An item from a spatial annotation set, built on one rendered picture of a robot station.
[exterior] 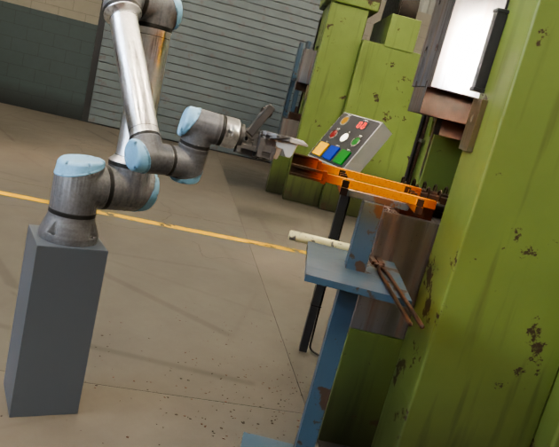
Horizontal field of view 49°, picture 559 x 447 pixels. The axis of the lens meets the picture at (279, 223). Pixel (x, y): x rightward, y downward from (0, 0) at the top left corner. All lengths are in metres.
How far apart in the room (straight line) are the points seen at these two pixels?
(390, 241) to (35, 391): 1.30
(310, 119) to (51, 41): 4.79
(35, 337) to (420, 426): 1.28
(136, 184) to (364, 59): 5.27
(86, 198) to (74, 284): 0.28
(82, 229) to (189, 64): 8.20
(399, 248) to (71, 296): 1.12
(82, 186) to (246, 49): 8.30
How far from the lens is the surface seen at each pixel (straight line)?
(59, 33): 10.36
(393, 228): 2.17
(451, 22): 2.26
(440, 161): 2.59
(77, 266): 2.05
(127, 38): 1.92
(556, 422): 2.20
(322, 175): 1.67
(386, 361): 2.33
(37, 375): 2.20
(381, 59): 7.14
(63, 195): 2.03
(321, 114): 7.15
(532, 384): 2.21
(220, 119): 1.78
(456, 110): 2.31
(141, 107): 1.79
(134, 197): 2.09
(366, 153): 2.75
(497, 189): 1.95
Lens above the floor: 1.23
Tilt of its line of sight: 12 degrees down
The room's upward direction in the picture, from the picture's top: 14 degrees clockwise
